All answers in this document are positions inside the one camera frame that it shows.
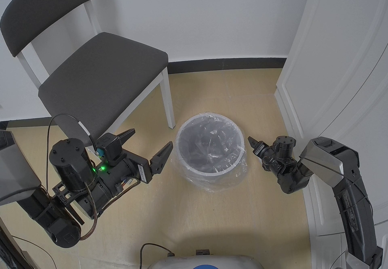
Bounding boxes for black cable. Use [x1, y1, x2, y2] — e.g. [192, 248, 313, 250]
[46, 113, 99, 195]
[140, 243, 175, 269]

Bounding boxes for grey and white chair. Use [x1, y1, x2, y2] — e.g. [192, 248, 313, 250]
[0, 0, 176, 149]

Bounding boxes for white trash bin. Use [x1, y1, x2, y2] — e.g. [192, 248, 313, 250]
[176, 113, 245, 184]

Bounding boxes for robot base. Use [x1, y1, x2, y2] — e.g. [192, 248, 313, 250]
[149, 249, 262, 269]

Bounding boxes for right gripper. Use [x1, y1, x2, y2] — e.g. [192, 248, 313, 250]
[253, 142, 275, 170]

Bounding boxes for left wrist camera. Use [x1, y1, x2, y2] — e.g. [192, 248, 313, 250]
[95, 133, 128, 168]

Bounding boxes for clear plastic bag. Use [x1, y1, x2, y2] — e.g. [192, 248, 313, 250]
[171, 112, 250, 194]

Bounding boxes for white wardrobe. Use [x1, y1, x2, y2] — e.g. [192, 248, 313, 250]
[274, 0, 388, 269]

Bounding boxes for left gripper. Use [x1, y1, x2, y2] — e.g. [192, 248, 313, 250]
[91, 129, 174, 207]

